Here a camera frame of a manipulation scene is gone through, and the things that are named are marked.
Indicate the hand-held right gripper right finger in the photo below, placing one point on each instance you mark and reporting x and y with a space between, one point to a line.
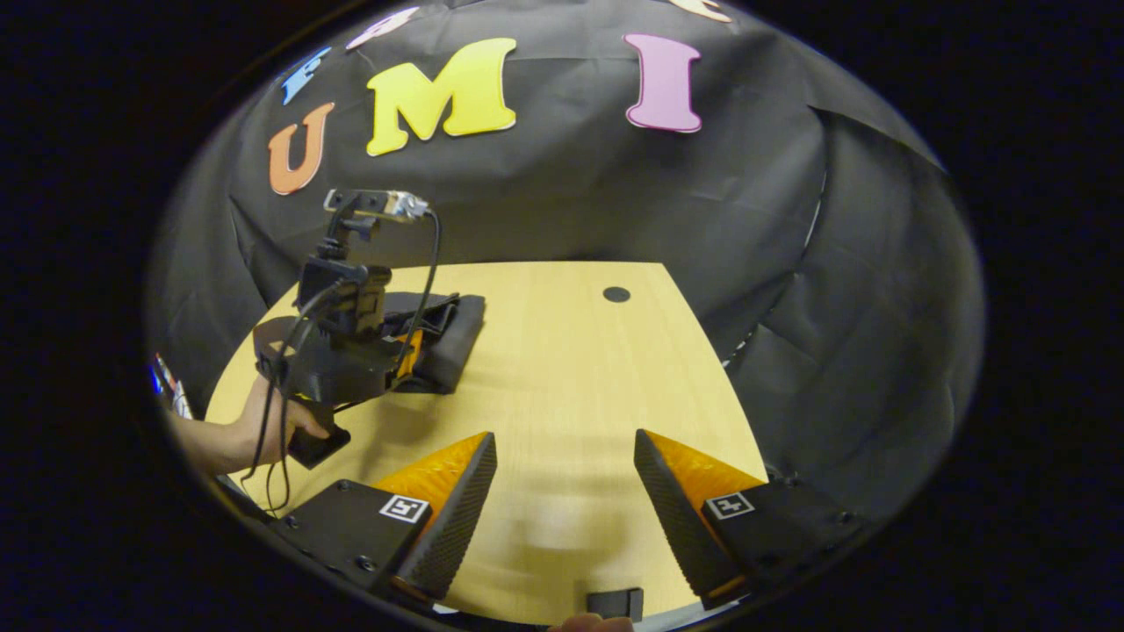
672 518

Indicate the black backdrop cloth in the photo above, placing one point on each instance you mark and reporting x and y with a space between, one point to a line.
571 193

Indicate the dark grey jeans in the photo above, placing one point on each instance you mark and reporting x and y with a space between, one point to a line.
452 338

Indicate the black round table grommet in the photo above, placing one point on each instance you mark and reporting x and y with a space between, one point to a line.
616 294

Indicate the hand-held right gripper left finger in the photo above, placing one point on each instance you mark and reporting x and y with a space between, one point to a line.
461 518

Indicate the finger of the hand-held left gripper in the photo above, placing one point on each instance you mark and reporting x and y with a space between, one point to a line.
408 351

